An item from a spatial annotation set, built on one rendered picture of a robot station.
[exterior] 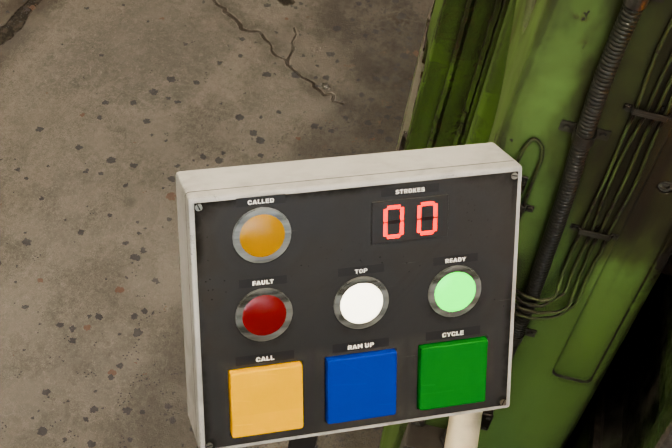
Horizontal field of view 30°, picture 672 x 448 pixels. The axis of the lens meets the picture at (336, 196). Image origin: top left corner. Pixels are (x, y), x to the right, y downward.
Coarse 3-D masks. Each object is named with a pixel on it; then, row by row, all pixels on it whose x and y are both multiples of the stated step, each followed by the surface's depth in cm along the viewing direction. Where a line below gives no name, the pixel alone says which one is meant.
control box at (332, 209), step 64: (192, 192) 119; (256, 192) 119; (320, 192) 121; (384, 192) 123; (448, 192) 125; (512, 192) 127; (192, 256) 120; (320, 256) 123; (384, 256) 125; (448, 256) 127; (512, 256) 129; (192, 320) 123; (320, 320) 126; (384, 320) 128; (448, 320) 130; (512, 320) 132; (192, 384) 128; (320, 384) 128
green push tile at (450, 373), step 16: (432, 352) 130; (448, 352) 130; (464, 352) 131; (480, 352) 131; (432, 368) 130; (448, 368) 131; (464, 368) 132; (480, 368) 132; (432, 384) 131; (448, 384) 132; (464, 384) 132; (480, 384) 133; (432, 400) 132; (448, 400) 132; (464, 400) 133; (480, 400) 134
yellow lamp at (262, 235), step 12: (264, 216) 120; (252, 228) 120; (264, 228) 120; (276, 228) 121; (240, 240) 120; (252, 240) 120; (264, 240) 121; (276, 240) 121; (252, 252) 121; (264, 252) 121
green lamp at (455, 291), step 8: (456, 272) 128; (448, 280) 128; (456, 280) 128; (464, 280) 128; (472, 280) 129; (440, 288) 128; (448, 288) 128; (456, 288) 128; (464, 288) 129; (472, 288) 129; (440, 296) 128; (448, 296) 128; (456, 296) 129; (464, 296) 129; (472, 296) 129; (440, 304) 129; (448, 304) 129; (456, 304) 129; (464, 304) 129
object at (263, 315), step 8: (264, 296) 123; (272, 296) 123; (248, 304) 123; (256, 304) 123; (264, 304) 123; (272, 304) 123; (280, 304) 124; (248, 312) 123; (256, 312) 123; (264, 312) 123; (272, 312) 124; (280, 312) 124; (248, 320) 123; (256, 320) 123; (264, 320) 124; (272, 320) 124; (280, 320) 124; (248, 328) 124; (256, 328) 124; (264, 328) 124; (272, 328) 124
